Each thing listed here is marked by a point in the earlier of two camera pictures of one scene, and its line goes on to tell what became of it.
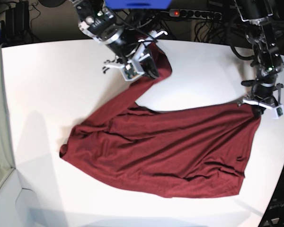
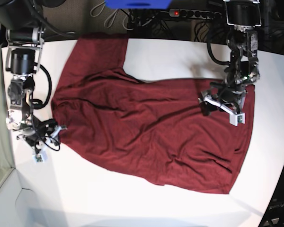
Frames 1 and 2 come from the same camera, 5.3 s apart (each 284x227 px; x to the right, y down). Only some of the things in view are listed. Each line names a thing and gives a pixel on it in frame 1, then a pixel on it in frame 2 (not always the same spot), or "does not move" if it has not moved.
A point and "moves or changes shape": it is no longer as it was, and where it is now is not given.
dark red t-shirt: x=199 y=152 moves or changes shape
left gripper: x=131 y=64 to x=40 y=136
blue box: x=138 y=4 does not move
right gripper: x=265 y=93 to x=230 y=100
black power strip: x=205 y=14 does not move
